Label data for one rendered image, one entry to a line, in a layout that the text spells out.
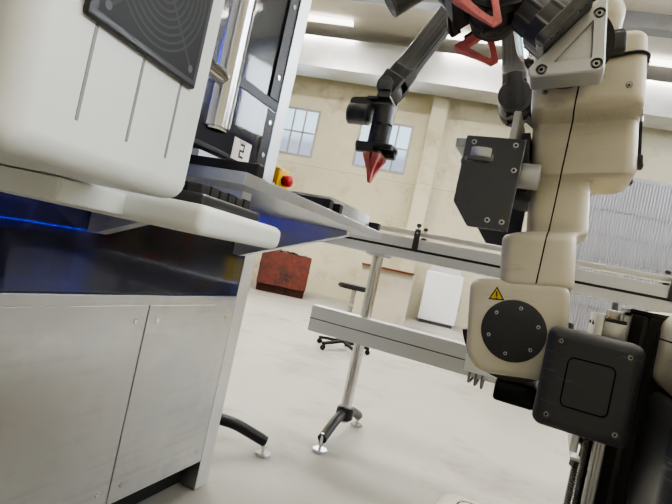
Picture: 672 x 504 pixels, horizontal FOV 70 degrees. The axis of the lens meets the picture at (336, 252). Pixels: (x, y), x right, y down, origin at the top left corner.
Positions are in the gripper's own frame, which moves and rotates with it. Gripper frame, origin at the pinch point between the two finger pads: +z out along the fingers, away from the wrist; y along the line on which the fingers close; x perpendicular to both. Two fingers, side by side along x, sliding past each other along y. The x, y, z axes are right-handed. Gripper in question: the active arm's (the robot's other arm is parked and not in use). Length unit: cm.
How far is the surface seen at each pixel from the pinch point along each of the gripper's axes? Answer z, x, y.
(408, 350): 53, -85, -1
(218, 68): 8, 84, -15
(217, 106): 11, 82, -15
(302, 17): -49, -9, 37
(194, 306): 43, 12, 37
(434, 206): -122, -816, 170
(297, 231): 17.3, 0.1, 17.5
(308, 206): 13.8, 36.5, -3.1
